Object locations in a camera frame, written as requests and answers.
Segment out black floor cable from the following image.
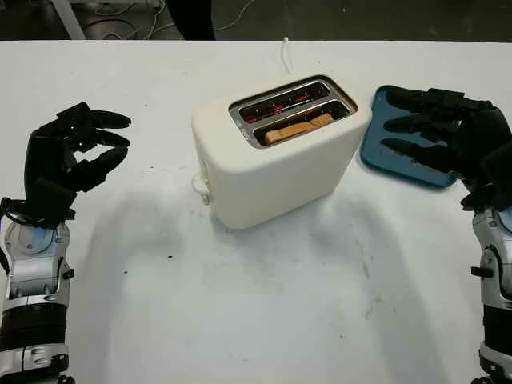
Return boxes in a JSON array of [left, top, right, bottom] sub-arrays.
[[81, 16, 161, 41]]

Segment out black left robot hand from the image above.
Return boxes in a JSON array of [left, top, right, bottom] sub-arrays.
[[22, 102, 134, 199]]

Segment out white two-slot toaster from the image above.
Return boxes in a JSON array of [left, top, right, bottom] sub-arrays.
[[190, 73, 370, 231]]

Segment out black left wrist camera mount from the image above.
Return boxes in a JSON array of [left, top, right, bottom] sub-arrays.
[[29, 178, 80, 222]]

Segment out white toaster power cable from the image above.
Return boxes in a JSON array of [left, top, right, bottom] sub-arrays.
[[279, 36, 295, 75]]

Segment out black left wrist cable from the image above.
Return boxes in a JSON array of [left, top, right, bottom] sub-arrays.
[[0, 195, 45, 225]]

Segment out brown toast slice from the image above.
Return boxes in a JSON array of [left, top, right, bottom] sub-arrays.
[[263, 112, 335, 146]]

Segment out blue rectangular tray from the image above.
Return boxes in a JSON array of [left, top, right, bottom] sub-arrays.
[[358, 83, 459, 194]]

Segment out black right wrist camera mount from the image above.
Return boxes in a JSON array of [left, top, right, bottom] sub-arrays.
[[478, 142, 512, 210]]

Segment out person body dark trousers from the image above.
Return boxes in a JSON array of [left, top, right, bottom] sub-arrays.
[[166, 0, 218, 42]]

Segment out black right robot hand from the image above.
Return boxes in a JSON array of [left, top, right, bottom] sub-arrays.
[[378, 87, 512, 178]]

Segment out white floor cable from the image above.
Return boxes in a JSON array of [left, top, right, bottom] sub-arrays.
[[95, 0, 257, 41]]

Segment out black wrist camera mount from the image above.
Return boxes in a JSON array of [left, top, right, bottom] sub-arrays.
[[478, 142, 512, 210], [29, 178, 80, 222]]

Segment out white metal table frame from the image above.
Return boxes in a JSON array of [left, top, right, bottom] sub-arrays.
[[46, 0, 163, 41]]

